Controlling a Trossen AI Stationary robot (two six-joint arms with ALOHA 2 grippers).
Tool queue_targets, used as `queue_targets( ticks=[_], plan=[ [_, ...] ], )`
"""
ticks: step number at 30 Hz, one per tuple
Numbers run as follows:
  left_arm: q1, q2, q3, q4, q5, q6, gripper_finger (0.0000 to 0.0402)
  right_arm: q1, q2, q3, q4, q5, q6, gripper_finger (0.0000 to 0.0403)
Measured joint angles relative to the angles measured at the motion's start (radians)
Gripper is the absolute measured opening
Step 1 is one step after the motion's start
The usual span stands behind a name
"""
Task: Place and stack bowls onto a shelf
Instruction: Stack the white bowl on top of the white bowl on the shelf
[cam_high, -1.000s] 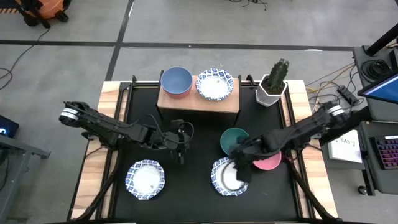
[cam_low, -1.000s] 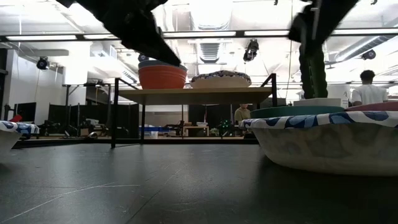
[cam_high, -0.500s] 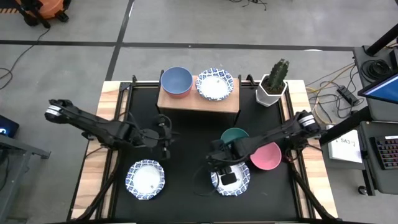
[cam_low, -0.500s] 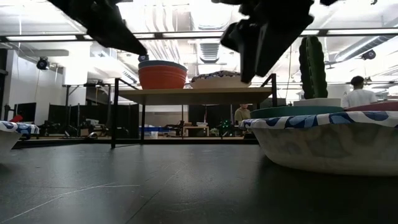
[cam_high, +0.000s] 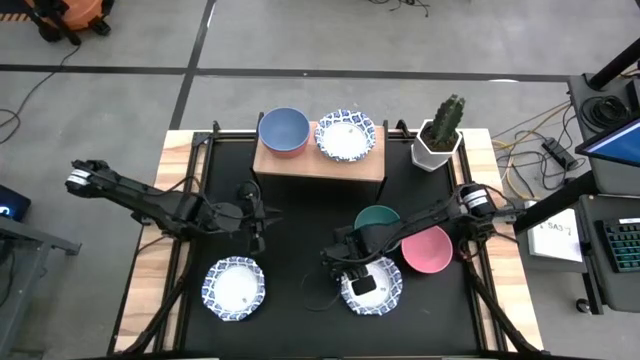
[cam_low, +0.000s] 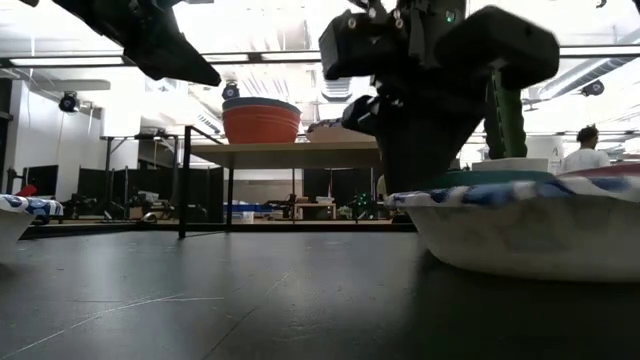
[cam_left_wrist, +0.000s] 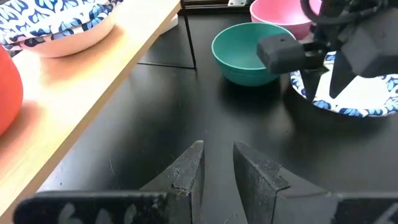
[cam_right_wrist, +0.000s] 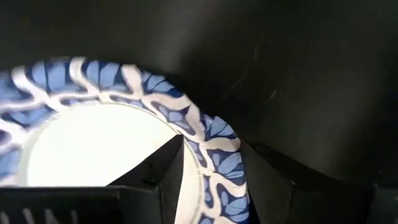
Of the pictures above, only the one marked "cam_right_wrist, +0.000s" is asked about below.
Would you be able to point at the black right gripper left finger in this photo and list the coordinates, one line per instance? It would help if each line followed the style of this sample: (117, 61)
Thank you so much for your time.
(161, 177)

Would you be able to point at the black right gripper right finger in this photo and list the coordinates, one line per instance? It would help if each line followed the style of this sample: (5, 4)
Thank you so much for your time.
(295, 193)

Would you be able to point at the blue white patterned paper bowl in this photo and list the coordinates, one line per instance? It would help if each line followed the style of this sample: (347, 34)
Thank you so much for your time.
(93, 146)

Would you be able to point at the black table mat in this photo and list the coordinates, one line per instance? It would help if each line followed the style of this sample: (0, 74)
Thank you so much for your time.
(311, 77)

